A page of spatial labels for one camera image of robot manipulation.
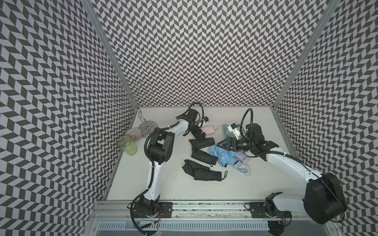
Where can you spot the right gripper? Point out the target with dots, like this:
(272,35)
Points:
(228,147)

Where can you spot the black sleeve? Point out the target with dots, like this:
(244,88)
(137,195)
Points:
(199,144)
(190,167)

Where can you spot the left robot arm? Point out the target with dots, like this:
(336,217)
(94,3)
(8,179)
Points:
(158,148)

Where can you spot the blue sleeved umbrella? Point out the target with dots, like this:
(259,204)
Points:
(230,158)

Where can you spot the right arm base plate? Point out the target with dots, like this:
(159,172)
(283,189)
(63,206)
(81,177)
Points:
(260,210)

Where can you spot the pink sleeved umbrella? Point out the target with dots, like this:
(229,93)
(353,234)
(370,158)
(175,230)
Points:
(210,129)

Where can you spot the ribbed glass bowl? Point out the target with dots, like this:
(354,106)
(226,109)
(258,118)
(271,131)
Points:
(135,134)

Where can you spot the green drinking glass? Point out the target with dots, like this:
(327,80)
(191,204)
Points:
(126,144)

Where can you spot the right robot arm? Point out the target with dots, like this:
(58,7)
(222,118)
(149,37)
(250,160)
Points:
(322,198)

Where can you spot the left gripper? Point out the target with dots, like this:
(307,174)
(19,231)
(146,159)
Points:
(198,132)

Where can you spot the black sleeved umbrella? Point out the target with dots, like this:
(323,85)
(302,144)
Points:
(209,175)
(204,157)

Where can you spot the wire glass rack stand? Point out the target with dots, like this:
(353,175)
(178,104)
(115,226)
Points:
(146,126)

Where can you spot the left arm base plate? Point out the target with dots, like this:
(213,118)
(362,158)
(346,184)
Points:
(164,209)

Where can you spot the lavender sleeved umbrella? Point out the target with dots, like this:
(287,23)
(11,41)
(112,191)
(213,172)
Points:
(242,156)

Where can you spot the mint green sleeved umbrella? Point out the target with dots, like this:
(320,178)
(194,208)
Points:
(226,131)

